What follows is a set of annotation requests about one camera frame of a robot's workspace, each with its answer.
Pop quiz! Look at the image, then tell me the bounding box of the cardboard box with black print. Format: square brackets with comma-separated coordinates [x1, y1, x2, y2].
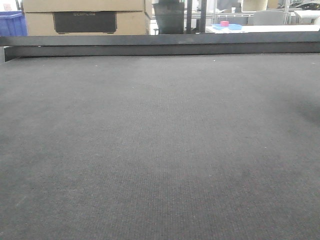
[25, 11, 151, 36]

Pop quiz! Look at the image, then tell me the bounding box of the upper cardboard box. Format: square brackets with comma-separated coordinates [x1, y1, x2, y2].
[21, 0, 152, 13]

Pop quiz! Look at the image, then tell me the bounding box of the black plastic bin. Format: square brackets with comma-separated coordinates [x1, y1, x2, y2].
[153, 0, 185, 35]

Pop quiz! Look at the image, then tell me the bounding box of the blue tray on table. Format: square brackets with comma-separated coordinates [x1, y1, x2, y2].
[212, 23, 243, 31]

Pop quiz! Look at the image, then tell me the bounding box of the white table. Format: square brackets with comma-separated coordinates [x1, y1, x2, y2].
[205, 25, 320, 34]

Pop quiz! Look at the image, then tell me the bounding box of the blue plastic crate in background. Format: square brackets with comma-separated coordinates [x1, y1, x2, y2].
[0, 10, 28, 37]

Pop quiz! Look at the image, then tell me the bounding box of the black vertical post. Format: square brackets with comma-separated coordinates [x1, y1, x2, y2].
[186, 0, 193, 34]

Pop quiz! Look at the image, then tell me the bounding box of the black conveyor side rail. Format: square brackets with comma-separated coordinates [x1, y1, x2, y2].
[0, 31, 320, 61]

